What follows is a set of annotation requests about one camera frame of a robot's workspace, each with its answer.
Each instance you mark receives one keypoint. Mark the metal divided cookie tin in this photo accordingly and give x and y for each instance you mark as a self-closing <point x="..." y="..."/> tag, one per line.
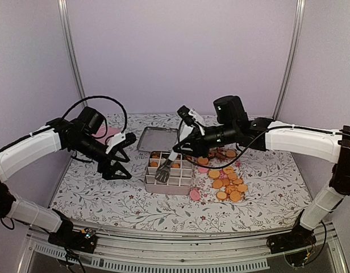
<point x="179" y="181"/>

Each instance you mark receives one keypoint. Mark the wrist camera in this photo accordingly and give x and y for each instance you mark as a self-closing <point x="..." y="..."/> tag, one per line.
<point x="119" y="141"/>
<point x="192" y="119"/>

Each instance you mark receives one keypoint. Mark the metal tongs white handle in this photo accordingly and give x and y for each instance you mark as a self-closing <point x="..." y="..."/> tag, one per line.
<point x="163" y="172"/>

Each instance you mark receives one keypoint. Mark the pink plate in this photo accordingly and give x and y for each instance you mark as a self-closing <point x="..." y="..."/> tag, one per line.
<point x="104" y="132"/>

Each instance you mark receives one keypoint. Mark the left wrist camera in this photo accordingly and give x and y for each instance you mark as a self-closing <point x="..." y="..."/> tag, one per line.
<point x="119" y="141"/>

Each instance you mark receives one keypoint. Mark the front aluminium rail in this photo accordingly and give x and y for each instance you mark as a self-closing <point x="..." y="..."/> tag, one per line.
<point x="122" y="249"/>

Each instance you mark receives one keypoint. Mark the floral tablecloth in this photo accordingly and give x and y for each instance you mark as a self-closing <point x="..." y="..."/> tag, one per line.
<point x="275" y="196"/>

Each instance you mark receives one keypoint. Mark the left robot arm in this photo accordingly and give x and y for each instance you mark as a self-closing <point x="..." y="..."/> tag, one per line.
<point x="77" y="135"/>

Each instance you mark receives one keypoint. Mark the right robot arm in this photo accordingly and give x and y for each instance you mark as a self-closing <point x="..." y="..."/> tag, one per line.
<point x="265" y="134"/>

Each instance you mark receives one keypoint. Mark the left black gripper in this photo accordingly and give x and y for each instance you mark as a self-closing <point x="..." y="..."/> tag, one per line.
<point x="108" y="174"/>

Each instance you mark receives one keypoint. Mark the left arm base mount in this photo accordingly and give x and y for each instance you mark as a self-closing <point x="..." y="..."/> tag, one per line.
<point x="75" y="240"/>

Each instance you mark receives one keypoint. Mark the floral cookie tray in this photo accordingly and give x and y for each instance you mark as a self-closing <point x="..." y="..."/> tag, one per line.
<point x="217" y="183"/>

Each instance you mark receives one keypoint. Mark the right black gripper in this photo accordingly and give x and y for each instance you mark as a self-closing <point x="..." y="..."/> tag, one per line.
<point x="196" y="142"/>

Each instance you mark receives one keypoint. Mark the pink round cookie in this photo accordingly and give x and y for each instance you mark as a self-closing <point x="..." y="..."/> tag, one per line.
<point x="194" y="195"/>

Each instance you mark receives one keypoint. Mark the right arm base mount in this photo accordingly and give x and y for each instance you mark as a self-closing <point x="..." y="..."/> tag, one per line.
<point x="299" y="240"/>

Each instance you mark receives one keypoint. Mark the metal tin lid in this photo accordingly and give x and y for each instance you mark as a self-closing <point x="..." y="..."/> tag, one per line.
<point x="157" y="139"/>

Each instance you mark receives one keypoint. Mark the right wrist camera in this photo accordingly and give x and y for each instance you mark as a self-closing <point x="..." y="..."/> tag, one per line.
<point x="192" y="119"/>

